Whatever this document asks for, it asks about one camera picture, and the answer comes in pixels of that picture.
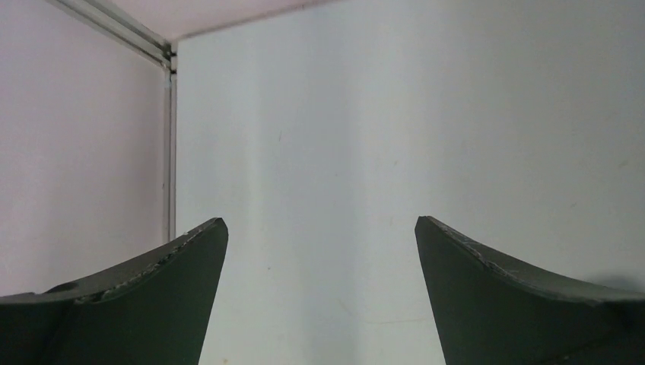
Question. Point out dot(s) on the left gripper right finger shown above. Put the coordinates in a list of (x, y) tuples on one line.
[(491, 308)]

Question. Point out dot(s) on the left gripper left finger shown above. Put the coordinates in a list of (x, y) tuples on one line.
[(152, 309)]

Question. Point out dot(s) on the left side aluminium rail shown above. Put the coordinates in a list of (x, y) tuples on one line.
[(169, 158)]

